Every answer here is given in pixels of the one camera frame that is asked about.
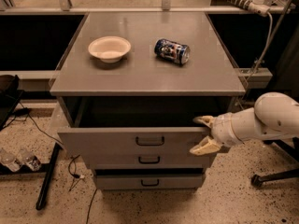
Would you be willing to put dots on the grey middle drawer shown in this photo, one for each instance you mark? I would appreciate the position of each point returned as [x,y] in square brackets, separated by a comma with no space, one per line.
[140,161]

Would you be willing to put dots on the white emergency stop button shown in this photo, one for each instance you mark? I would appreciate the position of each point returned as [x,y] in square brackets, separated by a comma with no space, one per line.
[259,7]

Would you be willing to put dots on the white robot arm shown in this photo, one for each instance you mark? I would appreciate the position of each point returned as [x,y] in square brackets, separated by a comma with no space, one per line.
[274,116]

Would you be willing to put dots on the grey top drawer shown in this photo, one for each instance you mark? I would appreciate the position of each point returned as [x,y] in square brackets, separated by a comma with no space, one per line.
[125,125]

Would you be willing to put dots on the white paper bowl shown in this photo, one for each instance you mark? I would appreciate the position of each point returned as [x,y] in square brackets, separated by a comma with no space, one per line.
[109,49]

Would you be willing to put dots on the grey bottom drawer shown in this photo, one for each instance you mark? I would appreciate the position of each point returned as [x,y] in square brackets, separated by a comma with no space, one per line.
[119,182]

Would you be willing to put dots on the clear plastic water bottle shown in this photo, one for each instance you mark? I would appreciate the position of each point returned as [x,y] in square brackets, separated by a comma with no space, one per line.
[10,161]

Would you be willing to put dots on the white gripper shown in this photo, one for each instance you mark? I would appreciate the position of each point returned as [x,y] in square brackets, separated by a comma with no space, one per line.
[222,131]

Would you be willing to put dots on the black chair at left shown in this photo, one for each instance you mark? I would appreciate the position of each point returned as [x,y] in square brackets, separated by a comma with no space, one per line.
[10,96]

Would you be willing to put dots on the blue soda can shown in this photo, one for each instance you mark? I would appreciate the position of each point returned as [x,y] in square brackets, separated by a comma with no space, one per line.
[172,51]

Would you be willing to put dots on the grey drawer cabinet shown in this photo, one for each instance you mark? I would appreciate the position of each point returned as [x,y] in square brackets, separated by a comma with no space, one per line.
[208,72]

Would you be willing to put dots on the grey drawer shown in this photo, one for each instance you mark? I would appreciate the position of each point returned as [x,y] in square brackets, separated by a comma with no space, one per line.
[119,182]
[125,125]
[140,161]

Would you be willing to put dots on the black metal stand base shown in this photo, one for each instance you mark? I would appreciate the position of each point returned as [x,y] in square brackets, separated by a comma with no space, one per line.
[47,169]

